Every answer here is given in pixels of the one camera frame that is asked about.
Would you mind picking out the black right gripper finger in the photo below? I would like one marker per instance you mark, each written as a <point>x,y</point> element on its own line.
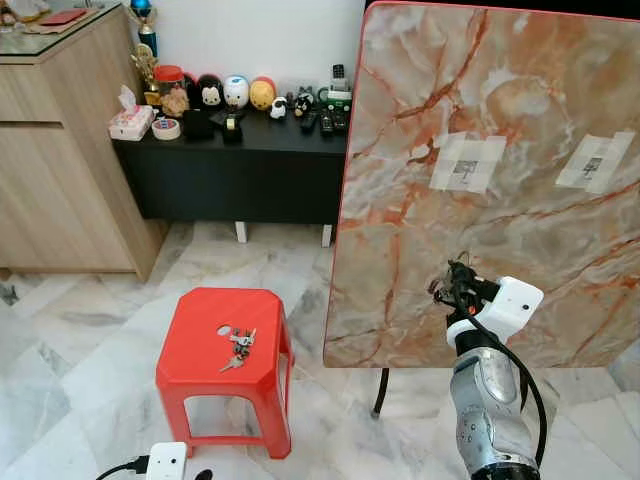
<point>457,271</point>
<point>442,293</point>

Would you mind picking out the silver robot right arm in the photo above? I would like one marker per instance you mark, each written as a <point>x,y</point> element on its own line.
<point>485,400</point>

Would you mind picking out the silver keys bunch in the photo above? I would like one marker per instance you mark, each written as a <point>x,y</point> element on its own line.
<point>240,346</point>

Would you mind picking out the orange marble pattern table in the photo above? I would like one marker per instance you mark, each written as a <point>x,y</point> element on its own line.
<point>520,230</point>

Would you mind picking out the white paper marker sheet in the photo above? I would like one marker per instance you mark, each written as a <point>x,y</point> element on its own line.
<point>595,162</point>
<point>468,163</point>

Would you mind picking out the red plastic stool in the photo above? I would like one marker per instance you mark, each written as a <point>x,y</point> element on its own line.
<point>205,350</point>

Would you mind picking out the black remote control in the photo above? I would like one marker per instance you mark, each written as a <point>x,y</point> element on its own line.
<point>327,122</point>
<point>309,121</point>

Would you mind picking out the black cat figure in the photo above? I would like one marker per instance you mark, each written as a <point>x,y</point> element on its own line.
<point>302,103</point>

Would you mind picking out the black sideboard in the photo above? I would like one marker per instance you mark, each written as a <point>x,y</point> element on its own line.
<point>240,180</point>

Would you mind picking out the small white figure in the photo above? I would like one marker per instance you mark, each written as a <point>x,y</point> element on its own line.
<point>278,109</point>

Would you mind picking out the yellow egg figure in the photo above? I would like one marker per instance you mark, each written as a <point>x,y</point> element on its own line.
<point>262,94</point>

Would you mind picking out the black tape dispenser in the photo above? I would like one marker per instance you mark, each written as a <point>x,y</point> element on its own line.
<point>232,127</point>

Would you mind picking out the white egg figure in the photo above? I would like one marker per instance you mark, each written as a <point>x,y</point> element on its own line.
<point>236,92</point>

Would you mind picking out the black box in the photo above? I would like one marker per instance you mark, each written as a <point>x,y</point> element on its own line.
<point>198,124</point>

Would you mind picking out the black mouse egg figure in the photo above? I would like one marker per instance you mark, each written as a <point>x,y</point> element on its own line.
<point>208,93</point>

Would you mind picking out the white tape roll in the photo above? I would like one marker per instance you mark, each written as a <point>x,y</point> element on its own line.
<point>166,129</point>

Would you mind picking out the brown plush figure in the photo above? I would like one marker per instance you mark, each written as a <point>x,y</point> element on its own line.
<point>177,103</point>

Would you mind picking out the light wooden cabinet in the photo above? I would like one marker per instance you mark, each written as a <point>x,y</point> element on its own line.
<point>60,170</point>

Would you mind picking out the red lid jar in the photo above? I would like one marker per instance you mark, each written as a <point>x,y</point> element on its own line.
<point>169,80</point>

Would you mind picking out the pink tissue box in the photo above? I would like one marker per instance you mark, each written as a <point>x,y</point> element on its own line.
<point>131,122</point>

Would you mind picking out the gold trophy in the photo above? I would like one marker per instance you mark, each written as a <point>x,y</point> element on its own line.
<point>146,75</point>

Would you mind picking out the blue trophy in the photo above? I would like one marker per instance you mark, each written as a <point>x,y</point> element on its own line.
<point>145,22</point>

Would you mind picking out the red book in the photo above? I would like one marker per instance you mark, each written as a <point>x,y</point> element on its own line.
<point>64,16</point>

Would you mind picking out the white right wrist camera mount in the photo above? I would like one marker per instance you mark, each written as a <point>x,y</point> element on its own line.
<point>512,303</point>

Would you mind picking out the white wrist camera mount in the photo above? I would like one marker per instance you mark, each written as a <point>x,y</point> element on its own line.
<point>512,303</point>
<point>166,461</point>

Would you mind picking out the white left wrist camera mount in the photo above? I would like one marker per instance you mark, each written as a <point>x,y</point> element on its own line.
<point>166,461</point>

